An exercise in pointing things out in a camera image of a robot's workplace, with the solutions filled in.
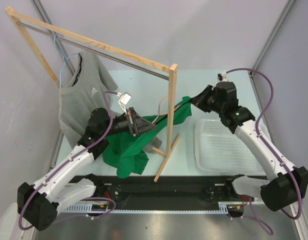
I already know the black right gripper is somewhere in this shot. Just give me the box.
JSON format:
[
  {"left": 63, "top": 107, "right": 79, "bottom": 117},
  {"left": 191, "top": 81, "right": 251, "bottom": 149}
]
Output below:
[{"left": 190, "top": 84, "right": 225, "bottom": 114}]

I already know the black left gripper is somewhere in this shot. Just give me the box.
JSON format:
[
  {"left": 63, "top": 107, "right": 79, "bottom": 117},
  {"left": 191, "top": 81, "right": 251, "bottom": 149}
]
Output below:
[{"left": 101, "top": 107, "right": 158, "bottom": 137}]

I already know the pink wire hanger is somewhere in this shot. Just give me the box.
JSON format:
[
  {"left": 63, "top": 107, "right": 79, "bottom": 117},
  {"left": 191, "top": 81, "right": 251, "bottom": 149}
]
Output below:
[{"left": 147, "top": 96, "right": 192, "bottom": 128}]

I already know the green t shirt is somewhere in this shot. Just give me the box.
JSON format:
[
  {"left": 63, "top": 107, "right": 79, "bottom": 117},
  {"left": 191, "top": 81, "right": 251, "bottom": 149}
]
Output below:
[{"left": 102, "top": 96, "right": 193, "bottom": 179}]

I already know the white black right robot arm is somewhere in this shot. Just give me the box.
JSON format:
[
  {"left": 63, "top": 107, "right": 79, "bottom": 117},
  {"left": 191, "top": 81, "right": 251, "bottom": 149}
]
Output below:
[{"left": 190, "top": 81, "right": 308, "bottom": 212}]

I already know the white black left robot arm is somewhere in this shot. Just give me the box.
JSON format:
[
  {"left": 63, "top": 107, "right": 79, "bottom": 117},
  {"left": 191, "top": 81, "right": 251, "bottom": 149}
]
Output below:
[{"left": 17, "top": 107, "right": 158, "bottom": 231}]

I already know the grey adidas t shirt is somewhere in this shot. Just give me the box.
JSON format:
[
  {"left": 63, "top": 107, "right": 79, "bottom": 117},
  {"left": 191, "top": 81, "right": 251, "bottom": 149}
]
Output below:
[{"left": 58, "top": 51, "right": 163, "bottom": 154}]

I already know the white perforated plastic basket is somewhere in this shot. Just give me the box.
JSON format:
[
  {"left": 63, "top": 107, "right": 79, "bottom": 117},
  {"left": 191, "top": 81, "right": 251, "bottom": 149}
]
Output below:
[{"left": 194, "top": 119, "right": 265, "bottom": 176}]

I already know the steel hanging rod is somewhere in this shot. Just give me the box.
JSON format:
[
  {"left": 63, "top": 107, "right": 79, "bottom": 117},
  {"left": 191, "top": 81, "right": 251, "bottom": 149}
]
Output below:
[{"left": 17, "top": 21, "right": 169, "bottom": 81}]

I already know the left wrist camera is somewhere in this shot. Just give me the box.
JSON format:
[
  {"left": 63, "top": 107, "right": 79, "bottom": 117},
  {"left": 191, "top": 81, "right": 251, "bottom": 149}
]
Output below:
[{"left": 117, "top": 92, "right": 132, "bottom": 113}]

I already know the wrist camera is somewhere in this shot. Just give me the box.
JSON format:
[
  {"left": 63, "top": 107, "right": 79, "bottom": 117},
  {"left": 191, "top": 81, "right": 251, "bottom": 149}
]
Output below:
[
  {"left": 117, "top": 92, "right": 132, "bottom": 113},
  {"left": 217, "top": 71, "right": 229, "bottom": 82}
]

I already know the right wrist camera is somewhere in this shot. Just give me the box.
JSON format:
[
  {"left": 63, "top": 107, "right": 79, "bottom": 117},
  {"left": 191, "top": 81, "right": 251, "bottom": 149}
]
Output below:
[{"left": 217, "top": 71, "right": 229, "bottom": 82}]

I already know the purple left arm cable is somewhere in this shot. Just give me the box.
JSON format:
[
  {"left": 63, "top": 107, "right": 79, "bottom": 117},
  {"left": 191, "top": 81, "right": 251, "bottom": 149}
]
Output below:
[{"left": 18, "top": 91, "right": 124, "bottom": 230}]

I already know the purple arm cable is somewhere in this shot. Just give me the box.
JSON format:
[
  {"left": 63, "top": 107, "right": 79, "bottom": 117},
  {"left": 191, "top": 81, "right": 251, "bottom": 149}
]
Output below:
[
  {"left": 18, "top": 91, "right": 124, "bottom": 230},
  {"left": 225, "top": 67, "right": 304, "bottom": 236}
]

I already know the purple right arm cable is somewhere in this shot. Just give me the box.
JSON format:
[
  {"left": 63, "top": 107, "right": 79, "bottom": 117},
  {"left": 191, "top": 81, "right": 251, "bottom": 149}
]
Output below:
[{"left": 225, "top": 67, "right": 304, "bottom": 236}]

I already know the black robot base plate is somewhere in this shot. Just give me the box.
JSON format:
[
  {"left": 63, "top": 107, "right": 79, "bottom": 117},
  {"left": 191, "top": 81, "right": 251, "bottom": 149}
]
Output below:
[{"left": 66, "top": 174, "right": 270, "bottom": 218}]

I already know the blue wire hanger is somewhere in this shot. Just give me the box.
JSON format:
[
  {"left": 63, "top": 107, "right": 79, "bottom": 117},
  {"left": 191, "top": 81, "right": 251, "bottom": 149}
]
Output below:
[{"left": 53, "top": 33, "right": 79, "bottom": 88}]

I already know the white slotted cable duct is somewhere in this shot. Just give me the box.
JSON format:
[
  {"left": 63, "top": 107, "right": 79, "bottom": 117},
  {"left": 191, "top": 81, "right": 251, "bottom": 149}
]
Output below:
[{"left": 62, "top": 201, "right": 245, "bottom": 216}]

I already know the wooden clothes rack frame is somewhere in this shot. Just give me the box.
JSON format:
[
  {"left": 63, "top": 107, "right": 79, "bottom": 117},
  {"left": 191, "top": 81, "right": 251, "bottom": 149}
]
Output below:
[{"left": 4, "top": 6, "right": 180, "bottom": 183}]

